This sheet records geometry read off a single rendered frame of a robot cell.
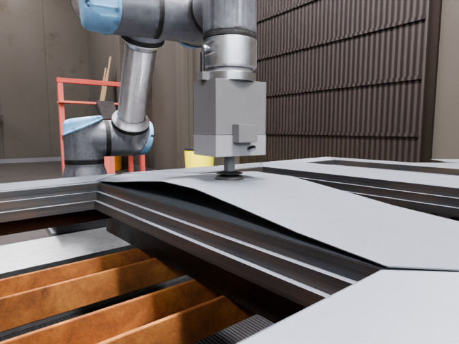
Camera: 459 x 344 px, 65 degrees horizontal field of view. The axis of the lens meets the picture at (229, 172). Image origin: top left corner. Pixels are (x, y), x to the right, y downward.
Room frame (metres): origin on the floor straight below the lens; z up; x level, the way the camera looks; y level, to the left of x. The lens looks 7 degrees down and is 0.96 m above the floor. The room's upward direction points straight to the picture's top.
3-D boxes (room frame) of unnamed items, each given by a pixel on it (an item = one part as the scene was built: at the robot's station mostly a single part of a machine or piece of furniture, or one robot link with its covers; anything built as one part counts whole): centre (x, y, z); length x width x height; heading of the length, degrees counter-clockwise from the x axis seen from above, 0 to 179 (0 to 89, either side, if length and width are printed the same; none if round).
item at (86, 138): (1.13, 0.45, 0.94); 0.13 x 0.12 x 0.14; 117
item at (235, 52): (0.52, 0.00, 1.06); 0.08 x 0.08 x 0.05
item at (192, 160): (5.22, 0.44, 0.35); 0.45 x 0.44 x 0.69; 124
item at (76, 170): (1.13, 0.45, 0.82); 0.15 x 0.15 x 0.10
